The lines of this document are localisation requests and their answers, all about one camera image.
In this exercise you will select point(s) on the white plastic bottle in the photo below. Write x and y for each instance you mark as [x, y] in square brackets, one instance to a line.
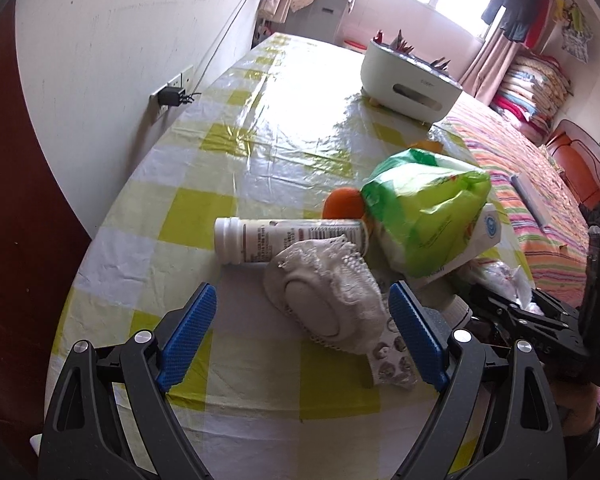
[250, 240]

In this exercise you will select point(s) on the bed with striped sheet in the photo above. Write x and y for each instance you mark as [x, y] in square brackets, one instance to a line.
[500, 160]

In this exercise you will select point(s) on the wooden headboard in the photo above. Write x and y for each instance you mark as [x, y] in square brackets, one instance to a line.
[585, 160]

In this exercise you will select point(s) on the silver blister pack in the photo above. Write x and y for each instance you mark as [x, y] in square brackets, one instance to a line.
[390, 365]

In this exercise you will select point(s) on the wall socket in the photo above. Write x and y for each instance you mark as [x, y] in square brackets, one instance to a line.
[155, 105]

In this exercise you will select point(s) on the black charger plug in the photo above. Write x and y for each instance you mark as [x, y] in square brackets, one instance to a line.
[172, 96]

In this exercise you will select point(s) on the red plastic basin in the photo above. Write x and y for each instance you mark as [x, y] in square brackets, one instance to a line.
[355, 45]

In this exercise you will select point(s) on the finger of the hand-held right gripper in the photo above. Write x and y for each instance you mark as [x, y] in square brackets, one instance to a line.
[500, 305]
[555, 307]

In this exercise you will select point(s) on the person's right forearm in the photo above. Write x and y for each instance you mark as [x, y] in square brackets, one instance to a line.
[575, 405]

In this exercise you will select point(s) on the white lace cloth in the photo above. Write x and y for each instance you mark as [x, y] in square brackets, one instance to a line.
[320, 305]

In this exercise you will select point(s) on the white desktop organizer box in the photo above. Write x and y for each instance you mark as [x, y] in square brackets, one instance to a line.
[410, 85]

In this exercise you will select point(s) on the crumpled white plastic bag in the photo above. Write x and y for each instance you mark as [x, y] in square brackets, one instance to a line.
[500, 275]

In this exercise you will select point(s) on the stack of folded blankets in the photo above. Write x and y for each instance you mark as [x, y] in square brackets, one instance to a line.
[532, 95]

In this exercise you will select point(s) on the pink curtain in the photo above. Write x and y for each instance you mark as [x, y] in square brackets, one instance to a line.
[492, 65]

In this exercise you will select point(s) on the white cylindrical container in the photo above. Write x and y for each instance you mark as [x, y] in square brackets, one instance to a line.
[455, 310]

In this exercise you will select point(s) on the orange wrapper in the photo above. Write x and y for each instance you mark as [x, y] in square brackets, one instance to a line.
[425, 146]

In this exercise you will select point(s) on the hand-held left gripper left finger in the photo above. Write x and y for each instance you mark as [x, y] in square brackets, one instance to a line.
[187, 330]

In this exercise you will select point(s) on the bundle of utensils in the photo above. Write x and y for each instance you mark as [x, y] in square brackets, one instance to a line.
[397, 42]

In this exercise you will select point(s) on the row of hanging clothes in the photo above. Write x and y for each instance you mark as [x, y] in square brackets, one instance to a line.
[517, 5]

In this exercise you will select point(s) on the yellow checked tablecloth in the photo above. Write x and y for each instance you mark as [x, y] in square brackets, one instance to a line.
[280, 110]

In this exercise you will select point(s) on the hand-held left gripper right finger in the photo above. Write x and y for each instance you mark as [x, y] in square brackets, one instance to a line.
[417, 332]

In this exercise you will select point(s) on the white carton box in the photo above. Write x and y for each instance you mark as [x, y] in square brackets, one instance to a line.
[487, 230]

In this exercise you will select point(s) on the white floor appliance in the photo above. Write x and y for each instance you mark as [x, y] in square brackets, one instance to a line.
[315, 17]

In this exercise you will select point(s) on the green plastic packet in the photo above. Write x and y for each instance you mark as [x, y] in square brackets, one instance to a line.
[425, 210]

